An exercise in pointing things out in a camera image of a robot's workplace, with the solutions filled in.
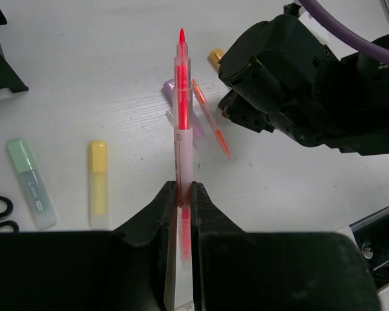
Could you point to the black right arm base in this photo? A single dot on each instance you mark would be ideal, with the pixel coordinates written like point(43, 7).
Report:
point(371, 236)

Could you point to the yellow highlighter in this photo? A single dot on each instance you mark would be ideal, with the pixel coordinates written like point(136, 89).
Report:
point(98, 185)

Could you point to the orange double-tip pen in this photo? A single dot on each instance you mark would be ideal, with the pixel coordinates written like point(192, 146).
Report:
point(211, 120)

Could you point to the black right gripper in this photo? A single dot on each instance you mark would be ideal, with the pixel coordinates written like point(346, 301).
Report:
point(279, 67)

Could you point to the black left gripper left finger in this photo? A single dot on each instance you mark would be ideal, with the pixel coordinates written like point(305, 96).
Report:
point(132, 267)

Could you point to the black scissors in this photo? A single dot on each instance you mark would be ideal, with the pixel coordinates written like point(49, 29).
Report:
point(9, 207)

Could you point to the orange highlighter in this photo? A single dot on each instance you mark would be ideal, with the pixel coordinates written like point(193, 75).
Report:
point(215, 57)

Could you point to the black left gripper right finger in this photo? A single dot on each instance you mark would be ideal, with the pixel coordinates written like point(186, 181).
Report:
point(238, 270)

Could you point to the purple highlighter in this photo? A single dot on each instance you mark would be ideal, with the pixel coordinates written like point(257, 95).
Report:
point(199, 134)

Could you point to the green highlighter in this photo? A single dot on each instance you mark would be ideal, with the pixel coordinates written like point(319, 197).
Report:
point(31, 183)

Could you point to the red double-tip pen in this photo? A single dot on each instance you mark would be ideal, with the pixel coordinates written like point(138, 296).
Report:
point(182, 105)

